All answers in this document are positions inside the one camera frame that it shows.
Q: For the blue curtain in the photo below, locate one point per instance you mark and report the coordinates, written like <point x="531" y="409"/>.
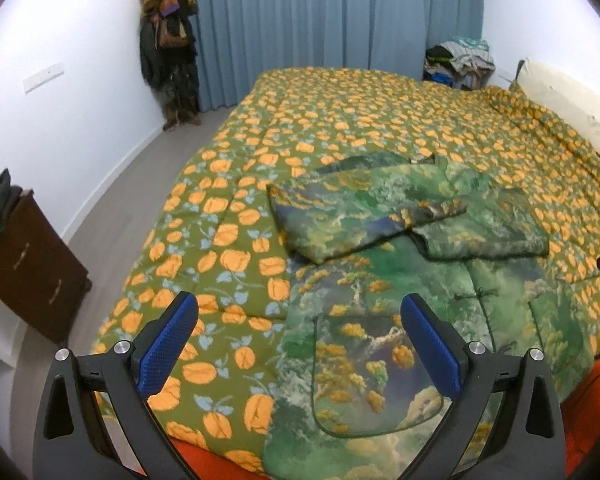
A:
<point x="330" y="10"/>

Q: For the orange floral quilt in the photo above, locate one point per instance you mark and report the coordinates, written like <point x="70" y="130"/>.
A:
<point x="330" y="110"/>

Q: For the brown wooden cabinet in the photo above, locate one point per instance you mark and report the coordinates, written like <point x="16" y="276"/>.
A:
<point x="30" y="270"/>

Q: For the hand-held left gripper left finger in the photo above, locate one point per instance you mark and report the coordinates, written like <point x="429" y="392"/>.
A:
<point x="167" y="350"/>

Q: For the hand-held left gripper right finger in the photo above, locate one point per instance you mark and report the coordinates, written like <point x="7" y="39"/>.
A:
<point x="432" y="347"/>

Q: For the green printed jacket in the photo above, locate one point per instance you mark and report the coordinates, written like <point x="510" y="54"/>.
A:
<point x="380" y="285"/>

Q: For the pile of clothes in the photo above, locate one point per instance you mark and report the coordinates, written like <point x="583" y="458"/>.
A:
<point x="460" y="55"/>

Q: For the coat rack with clothes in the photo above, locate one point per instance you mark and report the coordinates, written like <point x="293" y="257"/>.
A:
<point x="170" y="60"/>

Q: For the cream pillow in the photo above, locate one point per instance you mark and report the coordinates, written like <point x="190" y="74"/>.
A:
<point x="565" y="95"/>

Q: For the white wall switch panel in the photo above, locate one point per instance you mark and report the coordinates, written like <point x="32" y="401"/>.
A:
<point x="44" y="76"/>

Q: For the person's orange fleece clothing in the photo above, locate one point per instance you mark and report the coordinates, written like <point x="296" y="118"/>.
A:
<point x="595" y="390"/>

